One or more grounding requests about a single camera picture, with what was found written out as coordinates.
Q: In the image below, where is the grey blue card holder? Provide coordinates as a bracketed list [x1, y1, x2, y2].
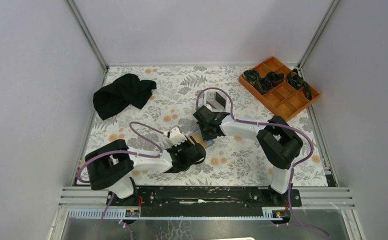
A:
[188, 129, 214, 149]

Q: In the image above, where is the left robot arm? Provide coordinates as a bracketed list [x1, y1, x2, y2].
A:
[80, 139, 206, 206]

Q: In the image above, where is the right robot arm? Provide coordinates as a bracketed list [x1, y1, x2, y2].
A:
[193, 106, 304, 206]

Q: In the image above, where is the stack of cards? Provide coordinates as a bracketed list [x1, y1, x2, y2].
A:
[206, 92, 226, 111]

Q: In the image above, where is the white plastic card box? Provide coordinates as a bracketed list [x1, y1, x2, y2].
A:
[201, 89, 231, 113]

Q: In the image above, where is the floral table mat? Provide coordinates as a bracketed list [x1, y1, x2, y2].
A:
[78, 65, 329, 187]

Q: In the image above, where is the green yellow rolled tie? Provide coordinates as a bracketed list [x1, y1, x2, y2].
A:
[242, 69, 261, 85]

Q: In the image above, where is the dark blue rolled tie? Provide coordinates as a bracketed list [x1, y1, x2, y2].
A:
[253, 71, 284, 95]

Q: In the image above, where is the orange wooden divider tray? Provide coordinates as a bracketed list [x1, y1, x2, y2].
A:
[238, 56, 321, 121]

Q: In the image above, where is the black cloth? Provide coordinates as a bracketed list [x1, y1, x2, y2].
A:
[92, 73, 157, 120]

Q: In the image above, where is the black orange rolled tie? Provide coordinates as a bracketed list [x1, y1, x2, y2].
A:
[286, 68, 313, 100]

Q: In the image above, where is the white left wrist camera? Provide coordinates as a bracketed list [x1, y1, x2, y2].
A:
[163, 126, 188, 147]

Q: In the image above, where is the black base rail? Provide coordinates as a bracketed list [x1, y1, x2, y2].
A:
[106, 186, 302, 218]

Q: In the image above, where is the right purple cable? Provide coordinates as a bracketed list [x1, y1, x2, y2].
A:
[195, 87, 331, 240]

